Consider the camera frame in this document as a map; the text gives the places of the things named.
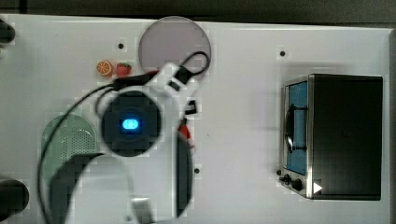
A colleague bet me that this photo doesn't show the red ketchup bottle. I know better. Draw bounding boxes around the red ketchup bottle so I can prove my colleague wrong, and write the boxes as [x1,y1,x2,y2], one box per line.
[178,120,194,148]

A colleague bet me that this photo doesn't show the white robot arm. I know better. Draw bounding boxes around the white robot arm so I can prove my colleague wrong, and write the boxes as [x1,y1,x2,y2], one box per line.
[47,63,200,224]

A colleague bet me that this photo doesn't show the green oval strainer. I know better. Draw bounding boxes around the green oval strainer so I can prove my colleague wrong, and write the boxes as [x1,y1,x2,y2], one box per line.
[42,114,98,186]

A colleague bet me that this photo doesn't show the grey round plate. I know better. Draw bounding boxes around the grey round plate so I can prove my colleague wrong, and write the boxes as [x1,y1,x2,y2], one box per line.
[137,16,211,77]

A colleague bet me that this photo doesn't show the red strawberry toy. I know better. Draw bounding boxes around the red strawberry toy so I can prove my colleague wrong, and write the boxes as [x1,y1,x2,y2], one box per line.
[116,63,132,78]

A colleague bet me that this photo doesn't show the orange slice toy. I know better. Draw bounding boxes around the orange slice toy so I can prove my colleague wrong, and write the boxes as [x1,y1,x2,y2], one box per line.
[96,60,113,77]

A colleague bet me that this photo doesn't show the black toaster oven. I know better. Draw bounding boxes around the black toaster oven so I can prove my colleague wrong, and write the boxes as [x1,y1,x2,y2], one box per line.
[276,74,383,201]

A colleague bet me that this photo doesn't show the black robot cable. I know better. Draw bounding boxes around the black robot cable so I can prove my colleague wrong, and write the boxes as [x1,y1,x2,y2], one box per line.
[36,50,210,224]

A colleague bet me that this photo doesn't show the black cylinder post upper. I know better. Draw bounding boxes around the black cylinder post upper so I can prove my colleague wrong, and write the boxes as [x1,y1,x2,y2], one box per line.
[0,20,16,44]

